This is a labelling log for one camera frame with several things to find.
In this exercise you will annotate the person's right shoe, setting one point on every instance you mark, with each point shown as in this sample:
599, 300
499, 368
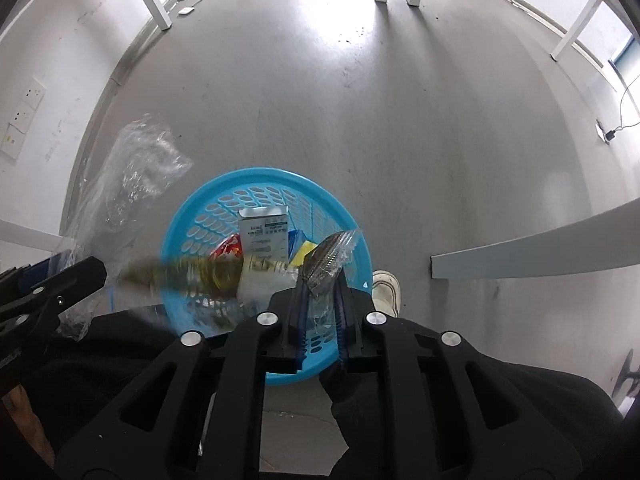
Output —
387, 292

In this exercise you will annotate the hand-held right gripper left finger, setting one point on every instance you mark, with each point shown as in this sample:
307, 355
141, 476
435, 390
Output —
301, 335

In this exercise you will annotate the floor power socket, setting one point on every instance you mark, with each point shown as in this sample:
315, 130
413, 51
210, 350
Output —
605, 131

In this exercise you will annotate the blue mesh wastebasket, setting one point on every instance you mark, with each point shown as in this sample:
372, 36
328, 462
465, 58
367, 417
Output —
280, 185

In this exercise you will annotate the dark ribbed clear wrapper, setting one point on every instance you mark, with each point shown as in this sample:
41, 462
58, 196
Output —
325, 260

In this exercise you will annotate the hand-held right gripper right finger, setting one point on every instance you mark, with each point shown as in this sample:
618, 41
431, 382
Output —
342, 335

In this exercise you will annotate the yellow round item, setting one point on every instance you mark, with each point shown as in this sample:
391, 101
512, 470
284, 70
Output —
306, 251

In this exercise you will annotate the large clear plastic bag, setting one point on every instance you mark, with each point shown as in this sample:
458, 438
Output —
135, 170

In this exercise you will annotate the dark gold-patterned wrapper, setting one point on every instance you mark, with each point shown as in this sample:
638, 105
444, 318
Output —
200, 270

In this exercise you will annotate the white power adapter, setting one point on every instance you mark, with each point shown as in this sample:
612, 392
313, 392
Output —
186, 10

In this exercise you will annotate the white blue carton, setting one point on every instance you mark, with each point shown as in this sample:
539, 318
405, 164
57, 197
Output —
262, 237

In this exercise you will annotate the blue plastic bag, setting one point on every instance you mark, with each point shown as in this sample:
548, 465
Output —
296, 240

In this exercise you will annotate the person's left forearm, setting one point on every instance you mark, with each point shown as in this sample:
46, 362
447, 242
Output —
25, 425

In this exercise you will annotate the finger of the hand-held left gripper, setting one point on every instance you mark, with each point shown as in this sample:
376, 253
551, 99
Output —
50, 266
75, 280

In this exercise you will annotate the red snack bag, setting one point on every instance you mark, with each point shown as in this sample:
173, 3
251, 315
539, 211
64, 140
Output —
227, 247

